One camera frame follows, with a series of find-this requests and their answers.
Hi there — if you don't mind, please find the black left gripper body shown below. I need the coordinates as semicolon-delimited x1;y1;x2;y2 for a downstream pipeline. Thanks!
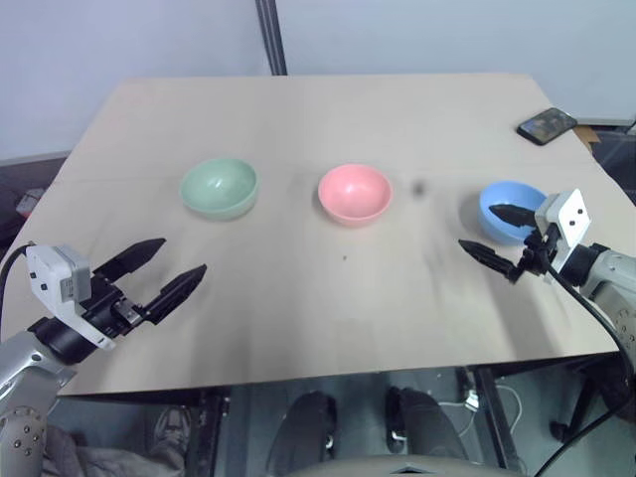
79;275;150;342

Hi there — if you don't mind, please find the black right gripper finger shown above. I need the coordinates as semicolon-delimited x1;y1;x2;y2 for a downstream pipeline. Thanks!
457;238;524;284
489;203;538;231

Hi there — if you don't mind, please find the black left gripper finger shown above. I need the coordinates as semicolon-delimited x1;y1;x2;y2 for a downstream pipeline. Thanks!
92;238;167;288
143;263;208;327

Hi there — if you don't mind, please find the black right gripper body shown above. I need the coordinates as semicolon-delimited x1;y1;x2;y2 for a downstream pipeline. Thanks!
513;224;562;279

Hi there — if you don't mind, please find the blue bowl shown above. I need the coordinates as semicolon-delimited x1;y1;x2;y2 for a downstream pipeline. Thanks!
477;180;549;246

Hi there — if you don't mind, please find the black smartphone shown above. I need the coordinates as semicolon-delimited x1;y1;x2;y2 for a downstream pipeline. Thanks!
516;106;578;147

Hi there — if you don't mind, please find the green bowl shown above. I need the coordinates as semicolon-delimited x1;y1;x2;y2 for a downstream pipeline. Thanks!
178;157;261;223

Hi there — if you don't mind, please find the brown cardboard box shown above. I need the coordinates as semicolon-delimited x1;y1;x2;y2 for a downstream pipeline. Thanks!
573;124;603;158

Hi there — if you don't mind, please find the grey sneaker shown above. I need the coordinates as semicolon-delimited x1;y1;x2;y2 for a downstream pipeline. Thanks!
148;404;193;463

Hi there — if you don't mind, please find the black table leg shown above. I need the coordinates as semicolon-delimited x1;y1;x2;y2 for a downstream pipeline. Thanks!
466;366;523;473
184;388;231;477

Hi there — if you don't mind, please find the red bowl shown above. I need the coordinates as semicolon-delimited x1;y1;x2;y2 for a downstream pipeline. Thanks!
317;164;394;229

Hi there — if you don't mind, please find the grey robot torso top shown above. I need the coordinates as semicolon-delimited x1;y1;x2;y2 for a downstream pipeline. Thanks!
317;450;503;477

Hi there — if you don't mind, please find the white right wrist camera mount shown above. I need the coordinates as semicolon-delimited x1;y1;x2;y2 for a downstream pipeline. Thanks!
534;188;592;285

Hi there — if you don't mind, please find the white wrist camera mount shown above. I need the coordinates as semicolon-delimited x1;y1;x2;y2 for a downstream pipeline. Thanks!
534;188;592;285
25;243;116;352

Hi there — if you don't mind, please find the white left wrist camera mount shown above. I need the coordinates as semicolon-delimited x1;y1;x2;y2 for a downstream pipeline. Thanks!
25;243;116;352

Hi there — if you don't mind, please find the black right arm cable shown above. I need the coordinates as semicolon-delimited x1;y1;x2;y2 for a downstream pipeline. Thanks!
536;247;636;477

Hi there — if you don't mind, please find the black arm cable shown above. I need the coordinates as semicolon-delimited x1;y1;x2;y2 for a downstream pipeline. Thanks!
0;242;36;292
536;247;636;477

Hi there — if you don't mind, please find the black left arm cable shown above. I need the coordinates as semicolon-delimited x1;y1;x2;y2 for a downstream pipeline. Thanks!
0;242;36;292

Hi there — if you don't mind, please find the white floor cable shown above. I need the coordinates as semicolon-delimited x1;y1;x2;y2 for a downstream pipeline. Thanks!
436;382;524;448

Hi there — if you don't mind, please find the grey wall post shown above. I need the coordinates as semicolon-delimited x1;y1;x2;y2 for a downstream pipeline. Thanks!
253;0;289;78

